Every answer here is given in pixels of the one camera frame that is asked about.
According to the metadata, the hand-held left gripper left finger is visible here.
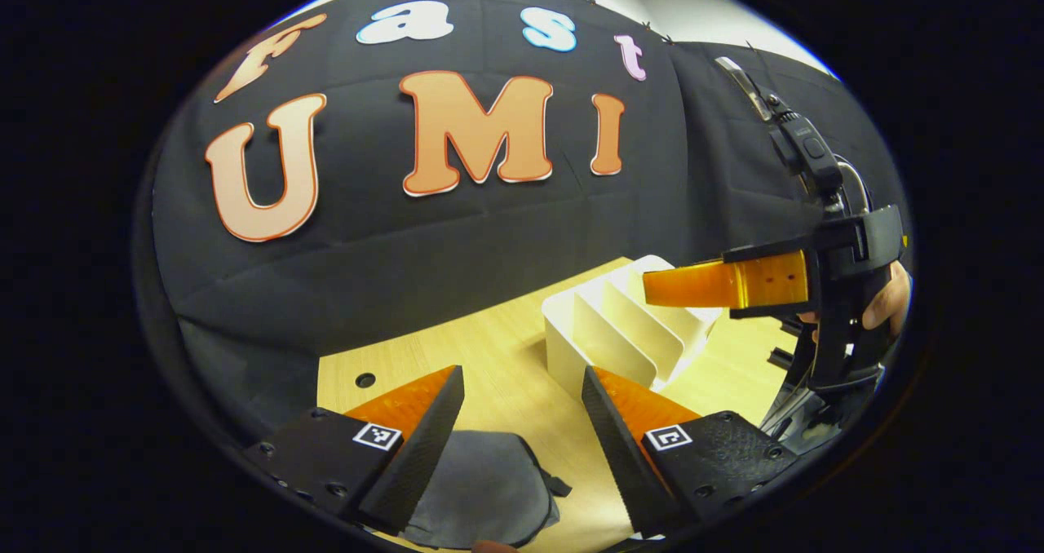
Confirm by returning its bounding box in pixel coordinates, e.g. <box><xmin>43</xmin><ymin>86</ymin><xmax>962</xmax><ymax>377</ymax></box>
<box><xmin>243</xmin><ymin>365</ymin><xmax>466</xmax><ymax>536</ymax></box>

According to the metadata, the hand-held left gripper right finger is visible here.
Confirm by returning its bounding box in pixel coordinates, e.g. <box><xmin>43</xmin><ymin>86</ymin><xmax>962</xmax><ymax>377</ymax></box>
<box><xmin>581</xmin><ymin>365</ymin><xmax>805</xmax><ymax>538</ymax></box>

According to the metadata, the white bookshelf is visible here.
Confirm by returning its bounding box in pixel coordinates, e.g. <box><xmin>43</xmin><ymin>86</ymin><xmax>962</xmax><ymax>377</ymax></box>
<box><xmin>542</xmin><ymin>255</ymin><xmax>724</xmax><ymax>405</ymax></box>

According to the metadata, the grey schoolbag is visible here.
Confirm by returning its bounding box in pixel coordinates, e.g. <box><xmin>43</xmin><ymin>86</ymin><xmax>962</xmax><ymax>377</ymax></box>
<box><xmin>402</xmin><ymin>429</ymin><xmax>573</xmax><ymax>551</ymax></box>

